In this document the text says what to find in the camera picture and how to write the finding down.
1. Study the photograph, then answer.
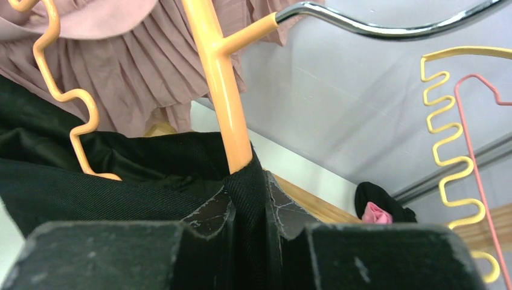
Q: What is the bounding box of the small pink cloth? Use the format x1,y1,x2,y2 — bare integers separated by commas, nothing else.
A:
361,202,393,224

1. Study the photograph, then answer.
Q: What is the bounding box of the black cloth on table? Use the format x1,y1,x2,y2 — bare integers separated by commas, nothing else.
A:
354,182,417,223

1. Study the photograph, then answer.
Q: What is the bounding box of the aluminium corner profile right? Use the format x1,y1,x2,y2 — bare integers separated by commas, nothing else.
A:
393,133,511,205

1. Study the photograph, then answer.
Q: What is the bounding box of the pink pleated skirt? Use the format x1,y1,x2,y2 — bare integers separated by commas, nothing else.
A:
1,1,301,137

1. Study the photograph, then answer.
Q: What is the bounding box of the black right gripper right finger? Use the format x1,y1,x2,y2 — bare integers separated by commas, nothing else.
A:
266,173,486,289

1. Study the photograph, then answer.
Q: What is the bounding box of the cream hanger of yellow skirt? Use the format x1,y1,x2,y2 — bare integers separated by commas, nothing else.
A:
420,46,511,289

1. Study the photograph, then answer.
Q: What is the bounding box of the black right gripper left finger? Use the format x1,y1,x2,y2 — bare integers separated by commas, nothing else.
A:
2,192,235,289

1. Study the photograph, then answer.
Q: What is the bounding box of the black skirt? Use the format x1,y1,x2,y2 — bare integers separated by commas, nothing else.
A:
1,78,268,289

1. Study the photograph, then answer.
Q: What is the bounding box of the pink wire hanger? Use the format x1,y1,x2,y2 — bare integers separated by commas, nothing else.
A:
453,73,512,289

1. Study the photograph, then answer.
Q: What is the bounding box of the wooden hanger of black skirt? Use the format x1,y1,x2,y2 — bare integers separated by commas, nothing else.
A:
1,1,506,175

